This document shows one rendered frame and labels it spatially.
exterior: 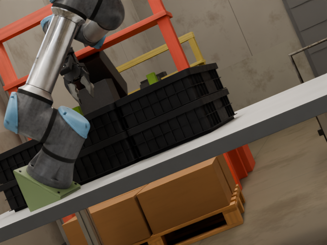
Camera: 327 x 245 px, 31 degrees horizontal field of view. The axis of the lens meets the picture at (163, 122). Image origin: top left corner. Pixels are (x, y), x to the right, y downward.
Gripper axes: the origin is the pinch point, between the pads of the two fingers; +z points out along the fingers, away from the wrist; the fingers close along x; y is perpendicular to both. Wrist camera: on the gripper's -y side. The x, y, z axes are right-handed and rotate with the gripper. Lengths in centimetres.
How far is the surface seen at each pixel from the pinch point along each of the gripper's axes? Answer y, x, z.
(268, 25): 908, -58, -72
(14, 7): 406, 174, -180
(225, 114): -3, -47, 30
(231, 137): -71, -56, 35
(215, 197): 154, 6, 77
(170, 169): -70, -38, 36
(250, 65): 909, 6, -20
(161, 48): 554, 74, -79
